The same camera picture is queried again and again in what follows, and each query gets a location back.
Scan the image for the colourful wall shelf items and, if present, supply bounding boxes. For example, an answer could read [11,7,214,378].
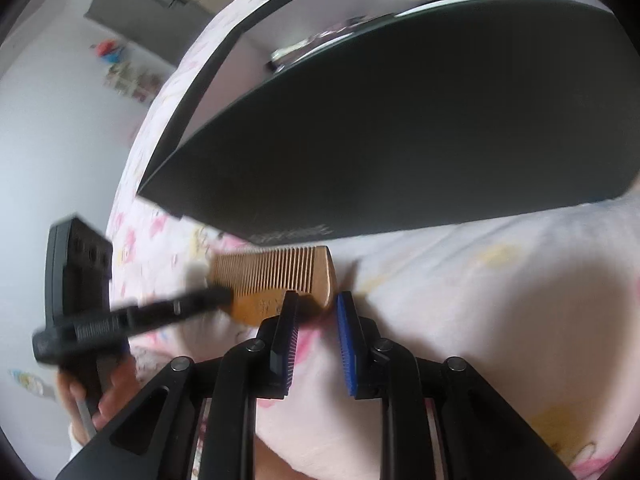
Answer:
[90,39,166,106]

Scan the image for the grey wall cabinet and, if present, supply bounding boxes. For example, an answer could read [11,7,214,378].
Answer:
[86,0,233,66]

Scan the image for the brown wooden comb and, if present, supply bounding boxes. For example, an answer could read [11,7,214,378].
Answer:
[207,246,336,327]

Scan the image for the pink cartoon print blanket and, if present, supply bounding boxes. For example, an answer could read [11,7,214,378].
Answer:
[107,0,639,479]

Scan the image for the large black cardboard box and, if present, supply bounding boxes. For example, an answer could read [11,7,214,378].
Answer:
[137,0,639,246]

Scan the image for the person's left hand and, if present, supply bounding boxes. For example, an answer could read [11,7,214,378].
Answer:
[56,356,141,445]

